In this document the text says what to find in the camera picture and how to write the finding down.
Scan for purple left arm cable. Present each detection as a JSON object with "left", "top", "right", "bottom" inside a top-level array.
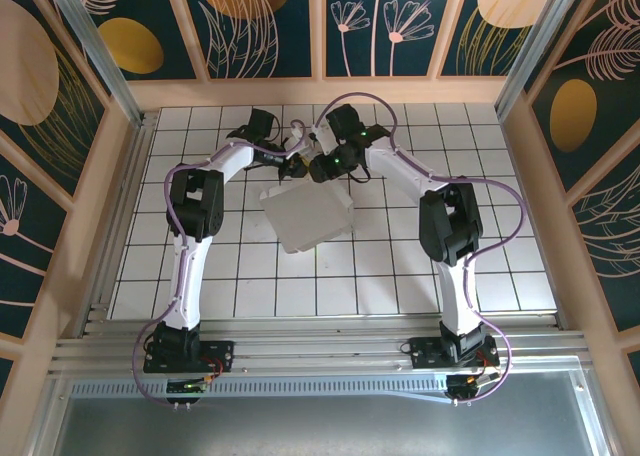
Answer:
[{"left": 132, "top": 118, "right": 307, "bottom": 410}]

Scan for teal panel yellow oval fern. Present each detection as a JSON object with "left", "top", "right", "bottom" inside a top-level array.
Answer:
[{"left": 74, "top": 0, "right": 199, "bottom": 82}]

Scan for aluminium side rail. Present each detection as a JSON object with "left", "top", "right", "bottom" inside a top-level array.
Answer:
[{"left": 74, "top": 110, "right": 161, "bottom": 337}]

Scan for teal panel large pale circle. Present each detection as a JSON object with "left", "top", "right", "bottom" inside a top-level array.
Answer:
[{"left": 0, "top": 0, "right": 110, "bottom": 205}]

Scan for small controller board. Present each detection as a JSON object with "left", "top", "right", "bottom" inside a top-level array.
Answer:
[
  {"left": 166, "top": 378, "right": 211, "bottom": 410},
  {"left": 446, "top": 373, "right": 501, "bottom": 406}
]

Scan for teal panel pale circle grass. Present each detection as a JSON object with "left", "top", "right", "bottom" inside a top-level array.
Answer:
[{"left": 438, "top": 0, "right": 569, "bottom": 78}]

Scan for teal panel orange circle leaves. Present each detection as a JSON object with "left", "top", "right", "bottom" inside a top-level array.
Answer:
[{"left": 177, "top": 0, "right": 315, "bottom": 82}]

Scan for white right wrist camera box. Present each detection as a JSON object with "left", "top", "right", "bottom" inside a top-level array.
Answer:
[{"left": 309, "top": 121, "right": 337, "bottom": 153}]

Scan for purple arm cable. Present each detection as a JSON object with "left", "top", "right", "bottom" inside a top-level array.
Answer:
[
  {"left": 312, "top": 90, "right": 530, "bottom": 407},
  {"left": 132, "top": 118, "right": 307, "bottom": 410}
]

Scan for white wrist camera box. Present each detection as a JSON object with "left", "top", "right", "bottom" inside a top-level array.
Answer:
[
  {"left": 309, "top": 121, "right": 337, "bottom": 153},
  {"left": 285, "top": 124, "right": 315, "bottom": 161}
]

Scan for teal panel pink leaf outlines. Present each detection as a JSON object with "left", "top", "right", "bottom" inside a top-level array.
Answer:
[{"left": 568, "top": 160, "right": 640, "bottom": 335}]

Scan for teal panel pink flowers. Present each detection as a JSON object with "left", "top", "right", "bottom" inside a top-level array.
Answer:
[{"left": 323, "top": 0, "right": 455, "bottom": 80}]

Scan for teal panel feather leaves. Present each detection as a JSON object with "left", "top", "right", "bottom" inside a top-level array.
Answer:
[{"left": 522, "top": 0, "right": 640, "bottom": 95}]

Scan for white paper box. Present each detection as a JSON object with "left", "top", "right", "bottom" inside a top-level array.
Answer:
[{"left": 258, "top": 178, "right": 357, "bottom": 255}]

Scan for teal panel yellow oval stem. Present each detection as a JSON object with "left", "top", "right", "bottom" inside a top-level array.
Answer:
[{"left": 528, "top": 58, "right": 640, "bottom": 195}]

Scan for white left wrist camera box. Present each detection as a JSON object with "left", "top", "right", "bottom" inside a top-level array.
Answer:
[{"left": 285, "top": 124, "right": 315, "bottom": 161}]

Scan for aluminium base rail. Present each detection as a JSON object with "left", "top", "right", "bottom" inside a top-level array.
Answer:
[{"left": 49, "top": 313, "right": 594, "bottom": 377}]

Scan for perforated metal cable duct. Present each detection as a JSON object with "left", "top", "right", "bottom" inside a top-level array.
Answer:
[{"left": 69, "top": 375, "right": 451, "bottom": 405}]

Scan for teal panel single flower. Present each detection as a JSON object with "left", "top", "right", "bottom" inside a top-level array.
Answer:
[{"left": 0, "top": 148, "right": 71, "bottom": 350}]

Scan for grey metal sheet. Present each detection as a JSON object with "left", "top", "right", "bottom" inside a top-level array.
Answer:
[{"left": 29, "top": 370, "right": 621, "bottom": 456}]

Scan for aluminium frame post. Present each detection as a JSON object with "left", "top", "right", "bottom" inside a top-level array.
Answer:
[
  {"left": 42, "top": 0, "right": 146, "bottom": 127},
  {"left": 494, "top": 0, "right": 586, "bottom": 120}
]

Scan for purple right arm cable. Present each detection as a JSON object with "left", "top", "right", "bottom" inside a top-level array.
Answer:
[{"left": 312, "top": 90, "right": 530, "bottom": 407}]

